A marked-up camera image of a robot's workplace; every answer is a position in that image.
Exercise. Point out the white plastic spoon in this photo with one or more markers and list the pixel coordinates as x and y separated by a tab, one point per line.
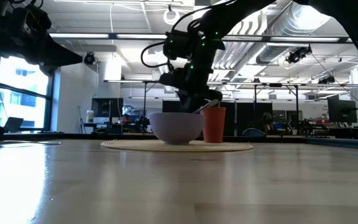
206	105

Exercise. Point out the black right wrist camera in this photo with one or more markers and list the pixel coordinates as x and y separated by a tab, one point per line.
177	45

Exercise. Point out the black table frame rail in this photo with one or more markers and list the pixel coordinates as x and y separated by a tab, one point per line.
73	136

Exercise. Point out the open laptop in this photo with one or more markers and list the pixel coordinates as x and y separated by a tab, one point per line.
13	124

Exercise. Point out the black overhead frame beam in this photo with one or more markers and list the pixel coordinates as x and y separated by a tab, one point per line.
291	39

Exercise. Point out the orange ribbed plastic cup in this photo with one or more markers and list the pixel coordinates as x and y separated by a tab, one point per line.
213	124

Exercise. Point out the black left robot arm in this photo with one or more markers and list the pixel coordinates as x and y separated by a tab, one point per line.
5	28

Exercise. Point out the round woven beige placemat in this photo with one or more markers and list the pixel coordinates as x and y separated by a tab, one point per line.
176	146

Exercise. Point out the long ceiling light strip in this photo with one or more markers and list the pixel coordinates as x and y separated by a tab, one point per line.
104	36

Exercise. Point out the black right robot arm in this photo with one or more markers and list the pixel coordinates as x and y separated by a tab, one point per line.
259	12

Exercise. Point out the black camera on overhead rail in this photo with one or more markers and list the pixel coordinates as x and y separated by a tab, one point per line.
298	53

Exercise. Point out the silver ventilation duct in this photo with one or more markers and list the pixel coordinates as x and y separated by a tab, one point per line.
291	28

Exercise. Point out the blue chair back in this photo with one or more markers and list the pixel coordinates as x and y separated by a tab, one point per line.
253	132

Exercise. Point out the seated person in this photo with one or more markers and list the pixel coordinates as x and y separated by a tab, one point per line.
267	123

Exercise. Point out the white wipes canister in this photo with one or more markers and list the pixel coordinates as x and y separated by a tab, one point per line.
90	116

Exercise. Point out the black wide computer monitor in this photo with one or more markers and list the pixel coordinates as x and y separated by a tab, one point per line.
342	110

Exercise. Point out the lavender bowl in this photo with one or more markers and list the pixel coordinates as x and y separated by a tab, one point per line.
176	127

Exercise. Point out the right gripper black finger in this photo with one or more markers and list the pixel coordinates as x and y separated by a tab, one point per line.
201	105
186	104

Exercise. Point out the black ceiling-mounted camera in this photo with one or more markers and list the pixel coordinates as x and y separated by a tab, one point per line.
89	58

